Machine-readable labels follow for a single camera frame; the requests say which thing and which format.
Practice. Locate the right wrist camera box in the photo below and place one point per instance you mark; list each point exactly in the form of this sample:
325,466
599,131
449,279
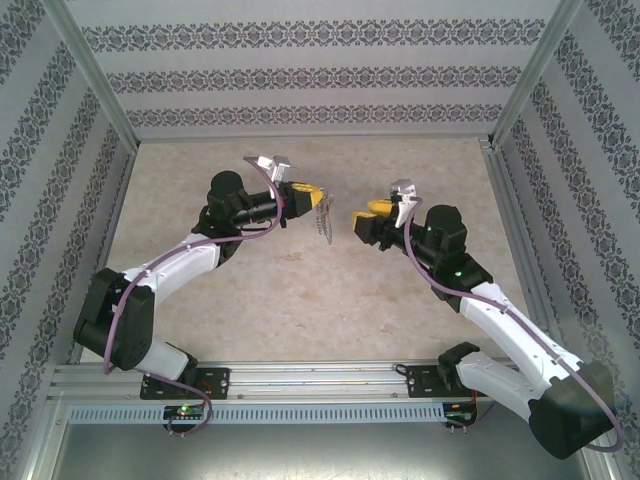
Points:
402,190

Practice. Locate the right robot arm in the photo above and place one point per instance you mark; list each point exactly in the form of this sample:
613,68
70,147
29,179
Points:
515,330

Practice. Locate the aluminium frame post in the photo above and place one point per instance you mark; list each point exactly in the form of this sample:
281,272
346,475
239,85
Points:
537,70
90,70

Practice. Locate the aluminium side rail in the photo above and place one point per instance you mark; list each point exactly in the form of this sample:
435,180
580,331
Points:
501,180
110,235

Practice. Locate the aluminium mounting rail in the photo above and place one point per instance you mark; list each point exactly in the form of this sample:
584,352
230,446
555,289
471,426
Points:
310,380

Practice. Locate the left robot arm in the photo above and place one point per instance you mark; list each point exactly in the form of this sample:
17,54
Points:
175,262

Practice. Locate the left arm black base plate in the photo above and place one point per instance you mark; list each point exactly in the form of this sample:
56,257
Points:
215,382

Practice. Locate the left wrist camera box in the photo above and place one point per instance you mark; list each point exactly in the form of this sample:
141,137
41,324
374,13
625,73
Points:
277,167

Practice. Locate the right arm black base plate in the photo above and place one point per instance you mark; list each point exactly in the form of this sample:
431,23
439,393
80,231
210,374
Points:
420,382

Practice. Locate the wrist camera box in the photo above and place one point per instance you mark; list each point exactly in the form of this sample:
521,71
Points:
402,190
277,167

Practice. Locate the grey metal sheet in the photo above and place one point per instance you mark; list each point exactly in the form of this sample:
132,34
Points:
320,452

